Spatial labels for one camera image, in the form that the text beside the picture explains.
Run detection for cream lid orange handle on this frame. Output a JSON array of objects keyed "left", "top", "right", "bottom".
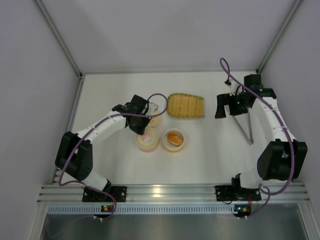
[{"left": 147, "top": 115, "right": 163, "bottom": 128}]

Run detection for cream lid pink handle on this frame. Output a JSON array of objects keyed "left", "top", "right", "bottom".
[{"left": 135, "top": 127, "right": 159, "bottom": 148}]

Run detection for pink lunch box bowl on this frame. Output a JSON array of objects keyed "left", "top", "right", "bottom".
[{"left": 135, "top": 138, "right": 159, "bottom": 153}]

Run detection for orange lunch box bowl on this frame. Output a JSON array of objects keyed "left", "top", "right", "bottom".
[{"left": 162, "top": 128, "right": 186, "bottom": 153}]

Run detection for metal tongs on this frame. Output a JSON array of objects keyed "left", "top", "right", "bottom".
[{"left": 224, "top": 105, "right": 254, "bottom": 146}]

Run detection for sesame bun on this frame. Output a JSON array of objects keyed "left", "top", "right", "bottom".
[{"left": 167, "top": 132, "right": 184, "bottom": 147}]

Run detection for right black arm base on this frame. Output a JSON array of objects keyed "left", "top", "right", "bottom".
[{"left": 214, "top": 173, "right": 262, "bottom": 204}]

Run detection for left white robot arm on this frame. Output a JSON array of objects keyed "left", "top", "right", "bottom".
[{"left": 55, "top": 95, "right": 158, "bottom": 194}]

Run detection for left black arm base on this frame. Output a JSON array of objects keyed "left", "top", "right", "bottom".
[{"left": 82, "top": 186, "right": 127, "bottom": 203}]

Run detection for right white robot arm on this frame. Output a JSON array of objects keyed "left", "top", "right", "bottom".
[{"left": 215, "top": 74, "right": 308, "bottom": 189}]

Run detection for bamboo woven tray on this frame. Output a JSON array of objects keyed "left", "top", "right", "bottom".
[{"left": 166, "top": 93, "right": 205, "bottom": 119}]

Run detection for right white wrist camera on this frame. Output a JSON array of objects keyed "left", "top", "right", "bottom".
[{"left": 224, "top": 79, "right": 242, "bottom": 96}]

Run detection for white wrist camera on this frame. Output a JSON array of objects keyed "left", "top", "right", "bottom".
[
  {"left": 146, "top": 102, "right": 159, "bottom": 116},
  {"left": 224, "top": 79, "right": 242, "bottom": 96}
]

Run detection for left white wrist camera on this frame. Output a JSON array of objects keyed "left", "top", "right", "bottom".
[{"left": 146, "top": 102, "right": 159, "bottom": 116}]

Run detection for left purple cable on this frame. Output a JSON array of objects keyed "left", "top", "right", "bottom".
[{"left": 58, "top": 93, "right": 169, "bottom": 221}]

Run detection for purple cable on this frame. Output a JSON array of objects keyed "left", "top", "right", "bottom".
[
  {"left": 219, "top": 57, "right": 297, "bottom": 221},
  {"left": 58, "top": 93, "right": 169, "bottom": 221}
]

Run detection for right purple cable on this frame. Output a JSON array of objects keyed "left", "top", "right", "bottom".
[{"left": 219, "top": 57, "right": 297, "bottom": 221}]

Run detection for aluminium mounting rail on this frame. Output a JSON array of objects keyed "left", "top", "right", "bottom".
[{"left": 37, "top": 183, "right": 311, "bottom": 203}]

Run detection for slotted cable duct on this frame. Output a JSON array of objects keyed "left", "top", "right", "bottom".
[{"left": 47, "top": 204, "right": 238, "bottom": 215}]

